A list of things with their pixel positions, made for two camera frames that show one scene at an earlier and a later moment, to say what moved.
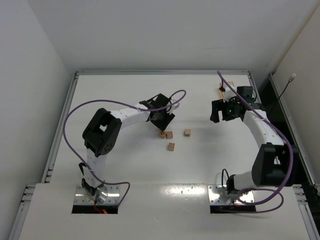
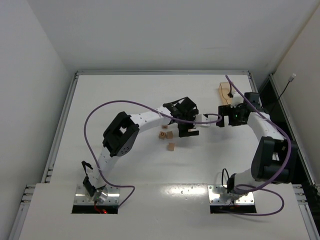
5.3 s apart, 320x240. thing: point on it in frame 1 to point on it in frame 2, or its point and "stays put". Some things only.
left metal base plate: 82,197 stays put
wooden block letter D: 163,134 stays put
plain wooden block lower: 171,146 stays put
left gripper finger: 161,124 to 183,129
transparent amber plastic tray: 221,89 stays put
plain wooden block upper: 169,134 stays put
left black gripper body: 163,122 to 186,127
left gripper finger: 171,117 to 189,133
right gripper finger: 216,106 to 224,110
